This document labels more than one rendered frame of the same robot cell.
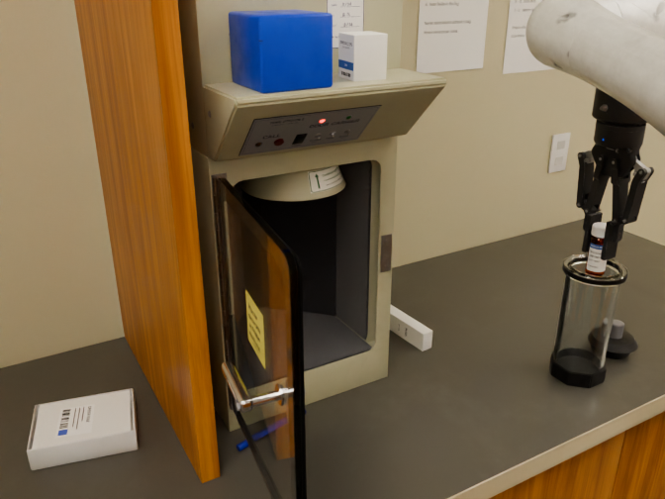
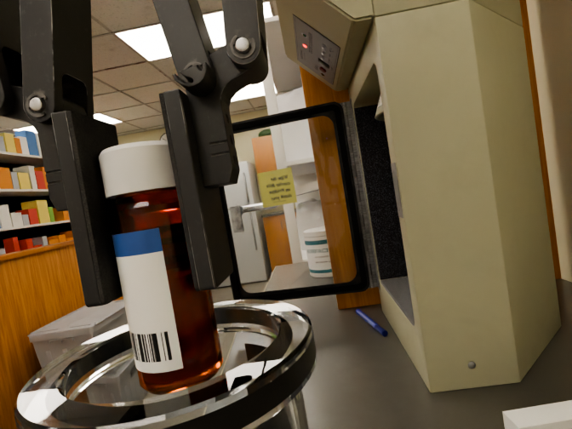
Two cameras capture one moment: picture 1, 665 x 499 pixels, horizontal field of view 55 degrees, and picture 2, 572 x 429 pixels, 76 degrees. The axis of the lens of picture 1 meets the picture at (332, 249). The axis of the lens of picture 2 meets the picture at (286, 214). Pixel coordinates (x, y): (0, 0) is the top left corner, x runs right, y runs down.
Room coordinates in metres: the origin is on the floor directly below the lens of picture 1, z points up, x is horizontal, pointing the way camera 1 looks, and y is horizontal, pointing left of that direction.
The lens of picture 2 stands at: (1.16, -0.56, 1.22)
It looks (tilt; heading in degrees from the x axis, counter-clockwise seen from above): 3 degrees down; 124
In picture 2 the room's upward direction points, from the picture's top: 9 degrees counter-clockwise
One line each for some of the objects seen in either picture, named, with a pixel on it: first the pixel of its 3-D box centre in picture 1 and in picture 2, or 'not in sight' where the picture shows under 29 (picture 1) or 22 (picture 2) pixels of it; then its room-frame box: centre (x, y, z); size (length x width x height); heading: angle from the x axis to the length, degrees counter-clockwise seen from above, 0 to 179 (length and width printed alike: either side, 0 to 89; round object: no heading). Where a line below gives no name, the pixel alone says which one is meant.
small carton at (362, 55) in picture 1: (362, 55); not in sight; (0.92, -0.04, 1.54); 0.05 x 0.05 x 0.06; 24
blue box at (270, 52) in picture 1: (280, 49); not in sight; (0.85, 0.07, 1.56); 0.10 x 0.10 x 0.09; 30
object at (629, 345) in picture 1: (614, 337); not in sight; (1.11, -0.57, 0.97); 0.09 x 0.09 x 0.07
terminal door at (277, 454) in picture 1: (257, 353); (285, 208); (0.71, 0.10, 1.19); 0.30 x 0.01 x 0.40; 23
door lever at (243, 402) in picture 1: (250, 383); not in sight; (0.63, 0.10, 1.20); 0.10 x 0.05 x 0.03; 23
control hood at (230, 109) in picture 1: (329, 117); (317, 38); (0.89, 0.00, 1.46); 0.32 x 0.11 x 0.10; 120
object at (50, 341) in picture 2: not in sight; (94, 337); (-1.34, 0.64, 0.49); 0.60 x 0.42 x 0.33; 120
